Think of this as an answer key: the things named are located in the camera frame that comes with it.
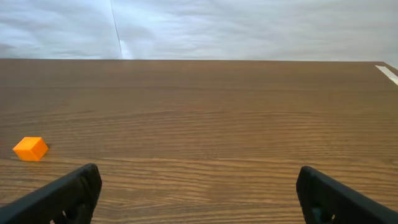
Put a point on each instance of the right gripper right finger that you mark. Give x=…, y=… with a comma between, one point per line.
x=335, y=199

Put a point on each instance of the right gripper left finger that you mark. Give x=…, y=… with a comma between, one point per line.
x=62, y=196

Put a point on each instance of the orange cube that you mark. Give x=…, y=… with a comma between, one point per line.
x=30, y=149

